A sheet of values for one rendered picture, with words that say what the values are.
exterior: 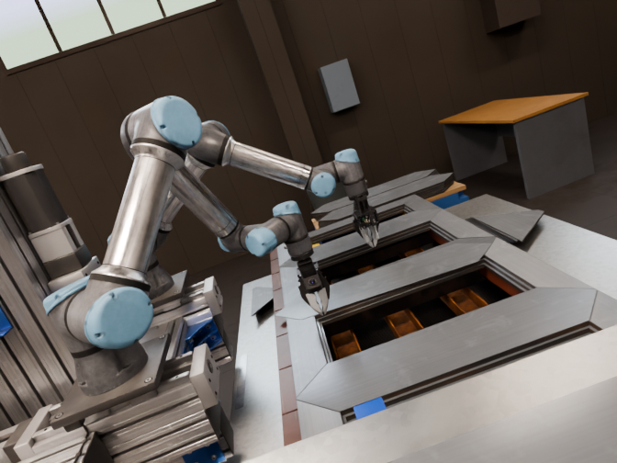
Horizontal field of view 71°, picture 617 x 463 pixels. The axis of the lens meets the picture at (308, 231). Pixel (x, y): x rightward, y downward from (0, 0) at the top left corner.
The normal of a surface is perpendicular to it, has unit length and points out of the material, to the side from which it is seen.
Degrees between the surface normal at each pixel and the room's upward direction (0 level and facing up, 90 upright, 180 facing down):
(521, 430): 0
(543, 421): 0
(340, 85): 90
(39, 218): 90
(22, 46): 90
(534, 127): 90
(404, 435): 0
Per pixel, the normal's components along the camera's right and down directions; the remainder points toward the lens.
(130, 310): 0.72, 0.07
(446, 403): -0.32, -0.90
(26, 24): 0.18, 0.24
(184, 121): 0.77, -0.18
